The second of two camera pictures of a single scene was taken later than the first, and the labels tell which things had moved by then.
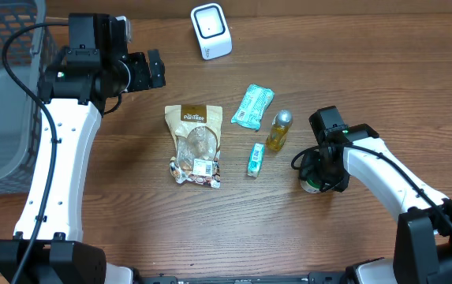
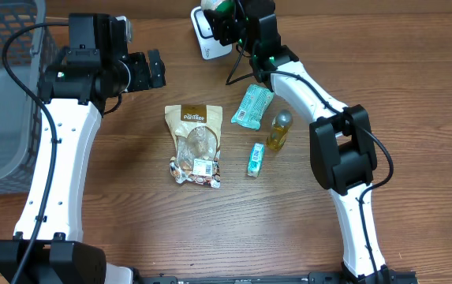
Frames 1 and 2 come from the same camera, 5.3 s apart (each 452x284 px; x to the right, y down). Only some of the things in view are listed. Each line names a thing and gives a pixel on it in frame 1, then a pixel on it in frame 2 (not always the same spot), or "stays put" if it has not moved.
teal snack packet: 255,101 stays put
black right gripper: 312,173 → 225,25
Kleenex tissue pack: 257,155 stays put
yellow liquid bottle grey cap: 280,127 stays put
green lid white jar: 310,186 → 220,5
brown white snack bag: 197,132 stays put
